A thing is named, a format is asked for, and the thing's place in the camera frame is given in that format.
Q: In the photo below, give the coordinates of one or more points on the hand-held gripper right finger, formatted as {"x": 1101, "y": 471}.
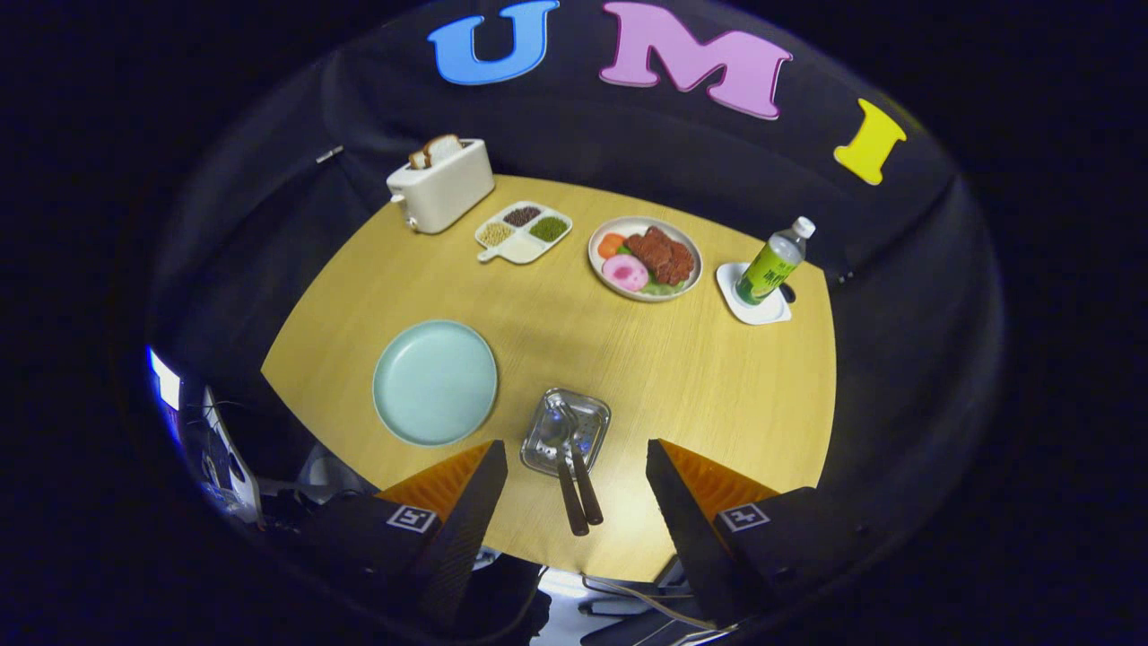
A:
{"x": 691, "y": 538}

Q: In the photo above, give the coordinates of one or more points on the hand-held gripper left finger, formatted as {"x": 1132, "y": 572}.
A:
{"x": 462, "y": 538}

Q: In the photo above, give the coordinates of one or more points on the perforated metal tray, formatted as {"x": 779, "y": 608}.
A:
{"x": 596, "y": 422}

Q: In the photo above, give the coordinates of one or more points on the light green plate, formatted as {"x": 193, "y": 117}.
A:
{"x": 435, "y": 381}

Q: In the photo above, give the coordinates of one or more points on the white square coaster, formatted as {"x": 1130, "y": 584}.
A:
{"x": 762, "y": 314}

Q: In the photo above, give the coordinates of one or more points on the green lettuce leaf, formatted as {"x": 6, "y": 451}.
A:
{"x": 664, "y": 289}

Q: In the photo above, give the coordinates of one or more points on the pink ham slice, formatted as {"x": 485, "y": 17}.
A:
{"x": 625, "y": 273}

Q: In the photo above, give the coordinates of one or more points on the green label drink bottle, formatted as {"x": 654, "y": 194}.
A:
{"x": 769, "y": 269}

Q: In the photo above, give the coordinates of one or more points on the brown meat pieces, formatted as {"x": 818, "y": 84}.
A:
{"x": 664, "y": 256}

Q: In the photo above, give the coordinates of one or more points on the white divided dish with beans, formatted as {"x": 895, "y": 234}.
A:
{"x": 520, "y": 249}

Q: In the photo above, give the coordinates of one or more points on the orange carrot slice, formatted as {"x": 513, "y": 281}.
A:
{"x": 611, "y": 245}

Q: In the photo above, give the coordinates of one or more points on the white round food plate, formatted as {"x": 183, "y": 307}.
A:
{"x": 619, "y": 226}

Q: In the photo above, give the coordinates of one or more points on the lit screen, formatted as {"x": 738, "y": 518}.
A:
{"x": 166, "y": 381}

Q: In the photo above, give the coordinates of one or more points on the white toaster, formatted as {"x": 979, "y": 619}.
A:
{"x": 444, "y": 193}

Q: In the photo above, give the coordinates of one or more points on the bread slice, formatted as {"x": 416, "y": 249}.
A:
{"x": 443, "y": 149}
{"x": 418, "y": 160}

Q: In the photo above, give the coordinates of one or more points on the black backdrop cloth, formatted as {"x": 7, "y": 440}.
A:
{"x": 628, "y": 152}

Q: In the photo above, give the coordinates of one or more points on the small white clip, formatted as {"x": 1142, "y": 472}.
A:
{"x": 329, "y": 154}

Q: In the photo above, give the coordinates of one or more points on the white equipment frame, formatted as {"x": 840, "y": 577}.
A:
{"x": 235, "y": 467}

